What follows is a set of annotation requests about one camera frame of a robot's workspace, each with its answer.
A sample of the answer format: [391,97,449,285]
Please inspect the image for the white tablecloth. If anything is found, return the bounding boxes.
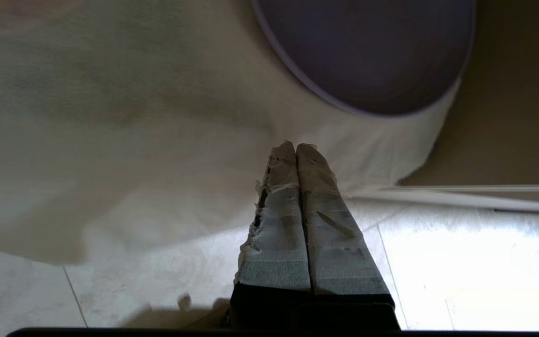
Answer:
[0,0,462,265]

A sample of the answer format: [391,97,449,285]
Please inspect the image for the purple plate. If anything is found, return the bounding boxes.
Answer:
[251,0,477,117]

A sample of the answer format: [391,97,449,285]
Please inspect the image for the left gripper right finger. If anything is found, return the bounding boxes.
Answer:
[296,143,400,331]

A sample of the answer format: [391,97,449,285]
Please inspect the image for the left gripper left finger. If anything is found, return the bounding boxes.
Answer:
[230,140,314,331]

